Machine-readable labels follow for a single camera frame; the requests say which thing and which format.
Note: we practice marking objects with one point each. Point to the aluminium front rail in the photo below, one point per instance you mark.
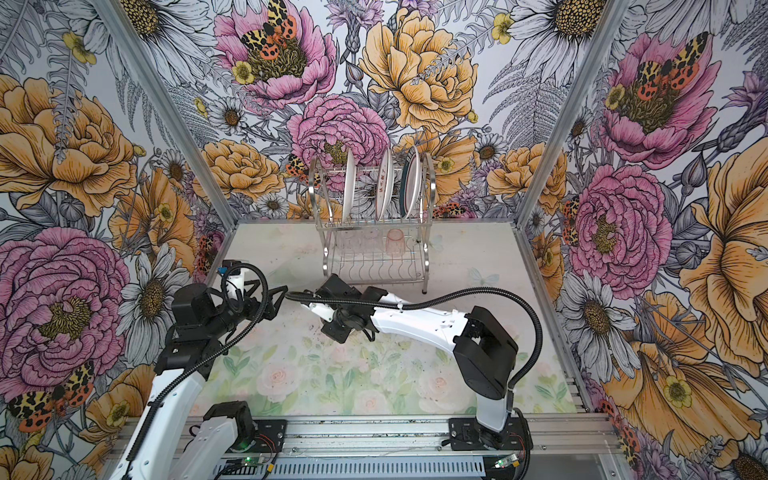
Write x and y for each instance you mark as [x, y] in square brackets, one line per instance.
[345, 437]

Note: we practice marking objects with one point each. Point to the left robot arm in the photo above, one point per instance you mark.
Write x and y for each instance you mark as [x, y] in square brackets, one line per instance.
[182, 370]

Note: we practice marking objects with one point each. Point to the clear drinking glass left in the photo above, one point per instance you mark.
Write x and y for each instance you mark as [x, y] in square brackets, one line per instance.
[350, 241]

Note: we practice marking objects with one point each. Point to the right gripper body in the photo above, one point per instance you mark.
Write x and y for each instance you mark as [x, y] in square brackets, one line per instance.
[339, 327]

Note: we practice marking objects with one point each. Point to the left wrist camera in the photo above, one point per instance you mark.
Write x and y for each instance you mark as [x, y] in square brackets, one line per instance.
[234, 280]

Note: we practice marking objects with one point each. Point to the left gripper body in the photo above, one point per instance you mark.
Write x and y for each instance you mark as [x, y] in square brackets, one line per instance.
[251, 307]

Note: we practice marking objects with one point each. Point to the green rimmed plate right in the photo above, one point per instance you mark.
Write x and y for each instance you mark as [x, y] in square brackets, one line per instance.
[410, 184]

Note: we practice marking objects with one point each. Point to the pink drinking glass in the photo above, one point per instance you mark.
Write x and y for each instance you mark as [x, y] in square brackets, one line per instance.
[395, 244]

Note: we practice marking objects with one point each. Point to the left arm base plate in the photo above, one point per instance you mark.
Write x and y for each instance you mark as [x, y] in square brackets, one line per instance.
[264, 436]

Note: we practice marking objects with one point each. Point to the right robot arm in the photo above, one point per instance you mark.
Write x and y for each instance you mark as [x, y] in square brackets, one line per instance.
[481, 348]

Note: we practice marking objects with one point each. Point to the chrome two-tier dish rack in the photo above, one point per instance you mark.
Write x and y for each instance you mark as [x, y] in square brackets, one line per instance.
[326, 199]

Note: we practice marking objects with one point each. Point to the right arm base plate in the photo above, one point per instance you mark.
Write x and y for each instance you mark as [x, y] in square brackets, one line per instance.
[466, 434]

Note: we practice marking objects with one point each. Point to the green circuit board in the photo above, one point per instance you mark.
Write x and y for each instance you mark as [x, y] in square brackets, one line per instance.
[252, 461]

